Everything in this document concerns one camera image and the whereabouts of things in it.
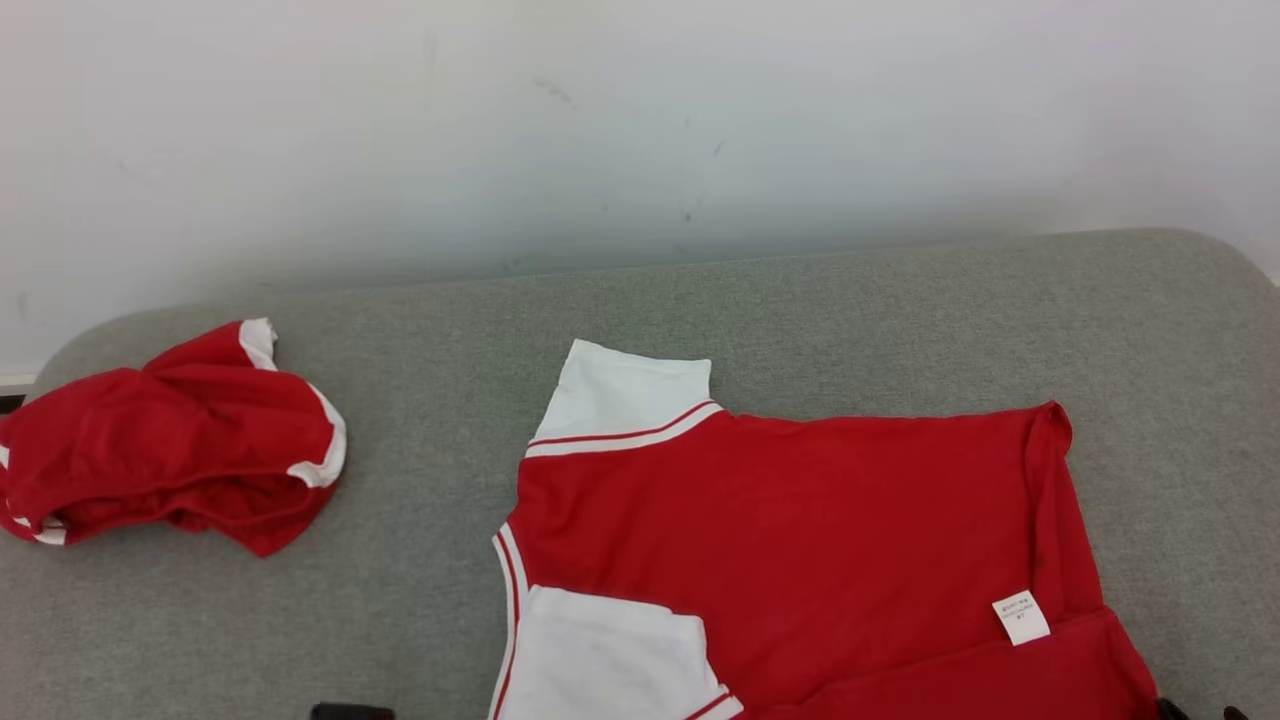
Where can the red shirt with white sleeves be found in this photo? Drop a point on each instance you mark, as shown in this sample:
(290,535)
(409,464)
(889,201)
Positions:
(800,540)

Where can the red shorts with white waistband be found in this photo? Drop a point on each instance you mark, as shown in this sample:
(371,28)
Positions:
(170,440)

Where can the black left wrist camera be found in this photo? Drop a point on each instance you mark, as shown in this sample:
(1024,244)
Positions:
(350,712)

